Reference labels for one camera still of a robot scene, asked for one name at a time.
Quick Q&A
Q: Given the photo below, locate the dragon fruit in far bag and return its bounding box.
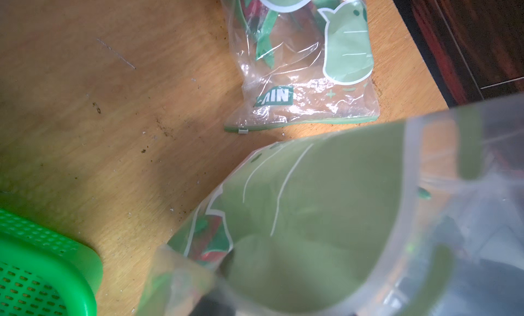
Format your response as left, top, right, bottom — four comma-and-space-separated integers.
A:
232, 0, 348, 68

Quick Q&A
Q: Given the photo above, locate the red green dragon fruit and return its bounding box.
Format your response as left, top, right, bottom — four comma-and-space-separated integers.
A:
183, 213, 233, 270

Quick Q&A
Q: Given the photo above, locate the clear zip-top bag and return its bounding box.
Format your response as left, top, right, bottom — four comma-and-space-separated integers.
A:
136, 94, 523, 315
221, 0, 380, 132

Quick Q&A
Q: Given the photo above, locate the green plastic perforated basket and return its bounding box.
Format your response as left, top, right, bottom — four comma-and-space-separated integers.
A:
1, 192, 103, 315

